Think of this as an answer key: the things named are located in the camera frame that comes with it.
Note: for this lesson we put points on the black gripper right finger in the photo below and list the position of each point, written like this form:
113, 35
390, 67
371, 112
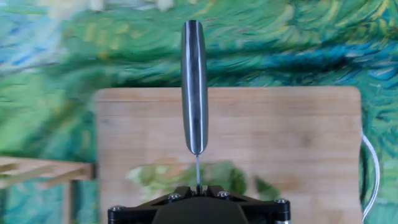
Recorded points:
267, 214

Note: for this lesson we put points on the steel cleaver knife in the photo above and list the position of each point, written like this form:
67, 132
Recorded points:
195, 93

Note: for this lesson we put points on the bamboo cutting board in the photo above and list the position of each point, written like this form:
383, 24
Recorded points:
280, 130

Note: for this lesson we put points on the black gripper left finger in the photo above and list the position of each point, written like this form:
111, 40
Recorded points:
133, 214

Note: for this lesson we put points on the pakchoi leaf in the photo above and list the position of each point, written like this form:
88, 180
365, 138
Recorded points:
164, 4

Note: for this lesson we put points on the painted landscape tablecloth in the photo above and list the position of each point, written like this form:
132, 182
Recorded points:
280, 37

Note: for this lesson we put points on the wooden peg rack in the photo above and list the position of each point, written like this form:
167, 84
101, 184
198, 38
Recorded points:
46, 169

